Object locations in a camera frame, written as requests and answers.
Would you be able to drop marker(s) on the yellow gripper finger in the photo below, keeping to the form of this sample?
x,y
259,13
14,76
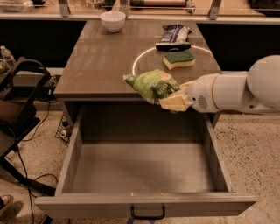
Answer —
x,y
179,100

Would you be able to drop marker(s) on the green jalapeno chip bag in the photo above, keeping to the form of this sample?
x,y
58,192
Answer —
x,y
153,85

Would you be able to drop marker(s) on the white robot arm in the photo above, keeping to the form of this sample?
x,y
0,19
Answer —
x,y
255,91

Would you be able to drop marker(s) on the open grey top drawer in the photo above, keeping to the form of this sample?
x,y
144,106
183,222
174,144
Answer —
x,y
108,168

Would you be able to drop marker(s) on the yellow green sponge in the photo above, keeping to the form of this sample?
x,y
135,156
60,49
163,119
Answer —
x,y
178,59

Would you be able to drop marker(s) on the grey wooden cabinet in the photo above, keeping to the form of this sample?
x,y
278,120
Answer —
x,y
94,74

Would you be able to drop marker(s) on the white ceramic bowl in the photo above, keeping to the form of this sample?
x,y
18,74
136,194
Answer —
x,y
113,21

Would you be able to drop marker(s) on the black office chair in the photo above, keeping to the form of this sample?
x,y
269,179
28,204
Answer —
x,y
18,118

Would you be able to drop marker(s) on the clear plastic water bottle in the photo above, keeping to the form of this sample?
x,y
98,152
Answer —
x,y
7,56

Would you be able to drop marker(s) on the wire basket with bottles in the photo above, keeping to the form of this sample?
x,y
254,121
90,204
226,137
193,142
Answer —
x,y
64,131

